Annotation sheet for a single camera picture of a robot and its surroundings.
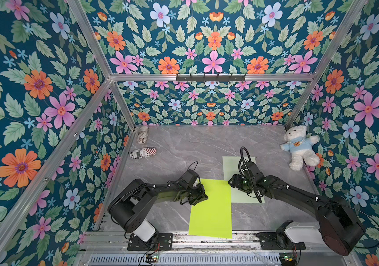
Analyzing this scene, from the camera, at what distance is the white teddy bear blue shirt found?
92 centimetres

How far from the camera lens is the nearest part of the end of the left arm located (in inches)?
30.5

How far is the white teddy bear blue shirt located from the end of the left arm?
0.57 metres
